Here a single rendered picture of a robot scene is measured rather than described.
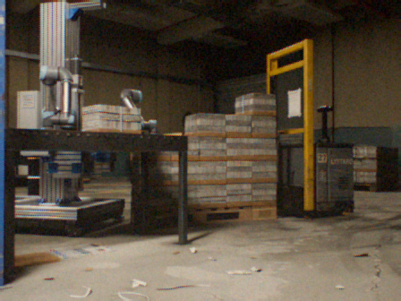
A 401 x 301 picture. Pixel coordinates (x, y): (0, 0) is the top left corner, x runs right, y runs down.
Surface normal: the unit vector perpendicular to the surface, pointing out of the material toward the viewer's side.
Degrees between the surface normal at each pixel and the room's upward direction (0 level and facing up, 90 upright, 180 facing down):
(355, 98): 90
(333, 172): 90
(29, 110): 90
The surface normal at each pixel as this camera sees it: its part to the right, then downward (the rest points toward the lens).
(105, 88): 0.66, -0.01
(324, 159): 0.40, -0.01
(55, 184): -0.27, -0.01
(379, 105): -0.75, -0.01
